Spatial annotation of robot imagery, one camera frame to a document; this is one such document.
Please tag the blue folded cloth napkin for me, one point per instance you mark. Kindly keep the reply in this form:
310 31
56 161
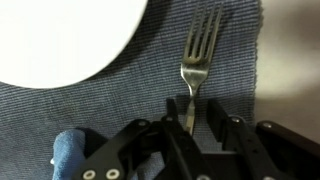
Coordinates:
66 150

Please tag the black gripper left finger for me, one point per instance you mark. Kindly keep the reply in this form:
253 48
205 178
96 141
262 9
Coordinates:
133 150

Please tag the dark blue fabric placemat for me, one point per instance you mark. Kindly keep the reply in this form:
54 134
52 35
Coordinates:
150 83

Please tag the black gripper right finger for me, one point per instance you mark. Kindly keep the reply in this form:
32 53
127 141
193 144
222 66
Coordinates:
266 150

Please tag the silver metal fork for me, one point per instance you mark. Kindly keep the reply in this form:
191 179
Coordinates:
195 71

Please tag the white round plate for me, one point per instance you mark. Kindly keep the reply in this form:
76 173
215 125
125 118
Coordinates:
60 36

